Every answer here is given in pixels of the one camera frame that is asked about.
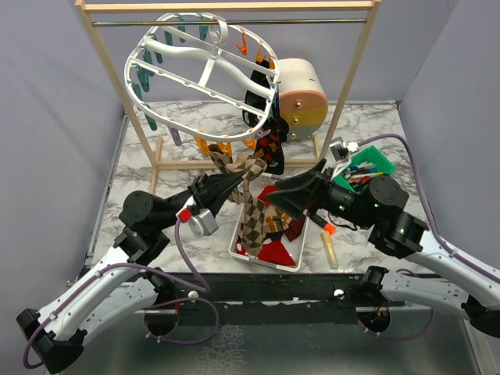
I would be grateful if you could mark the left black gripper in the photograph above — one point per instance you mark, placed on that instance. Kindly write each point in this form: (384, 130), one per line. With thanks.
(223, 184)

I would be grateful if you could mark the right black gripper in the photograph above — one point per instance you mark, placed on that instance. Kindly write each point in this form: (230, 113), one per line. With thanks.
(307, 191)

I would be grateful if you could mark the striped argyle sock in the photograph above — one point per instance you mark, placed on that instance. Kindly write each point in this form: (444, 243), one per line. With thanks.
(277, 221)

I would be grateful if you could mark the white oval clip hanger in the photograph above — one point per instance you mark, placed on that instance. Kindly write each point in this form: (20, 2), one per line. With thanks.
(202, 36)

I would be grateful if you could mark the beige brown argyle sock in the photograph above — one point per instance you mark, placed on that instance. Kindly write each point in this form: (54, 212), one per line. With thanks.
(225, 163)

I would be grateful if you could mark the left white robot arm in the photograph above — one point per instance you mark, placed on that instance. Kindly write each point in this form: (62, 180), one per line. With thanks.
(122, 281)

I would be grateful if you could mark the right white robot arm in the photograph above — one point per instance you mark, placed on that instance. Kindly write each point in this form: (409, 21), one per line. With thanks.
(465, 286)

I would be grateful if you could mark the black orange marker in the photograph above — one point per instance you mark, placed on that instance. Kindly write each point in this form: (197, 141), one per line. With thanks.
(322, 223)

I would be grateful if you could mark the yellow translucent tube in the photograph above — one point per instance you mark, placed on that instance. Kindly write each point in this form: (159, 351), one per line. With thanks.
(329, 250)

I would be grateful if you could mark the white perforated plastic basket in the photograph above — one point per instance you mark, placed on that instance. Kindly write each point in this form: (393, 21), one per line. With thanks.
(276, 237)

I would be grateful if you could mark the black red yellow argyle sock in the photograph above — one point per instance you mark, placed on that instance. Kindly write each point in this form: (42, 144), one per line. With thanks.
(278, 127)

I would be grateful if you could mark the green plastic bin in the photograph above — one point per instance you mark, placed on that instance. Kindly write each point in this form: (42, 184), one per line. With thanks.
(365, 165)

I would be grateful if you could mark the cream cylindrical toy drum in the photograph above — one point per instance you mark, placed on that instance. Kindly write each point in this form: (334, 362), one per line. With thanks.
(302, 101)

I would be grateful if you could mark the black sock with label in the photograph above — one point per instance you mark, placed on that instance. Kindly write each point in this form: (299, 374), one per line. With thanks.
(256, 101)

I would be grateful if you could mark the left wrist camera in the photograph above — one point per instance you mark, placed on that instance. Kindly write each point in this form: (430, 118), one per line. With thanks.
(203, 224)

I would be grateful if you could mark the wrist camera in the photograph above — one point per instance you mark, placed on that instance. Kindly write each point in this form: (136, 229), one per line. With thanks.
(342, 151)
(203, 224)

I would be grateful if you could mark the wooden clothes rack frame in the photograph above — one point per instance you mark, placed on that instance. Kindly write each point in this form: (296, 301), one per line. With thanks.
(158, 164)

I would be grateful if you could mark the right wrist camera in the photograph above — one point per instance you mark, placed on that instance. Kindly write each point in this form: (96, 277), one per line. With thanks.
(342, 151)

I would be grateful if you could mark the black metal base rail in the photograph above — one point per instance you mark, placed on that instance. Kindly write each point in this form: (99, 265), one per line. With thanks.
(249, 299)

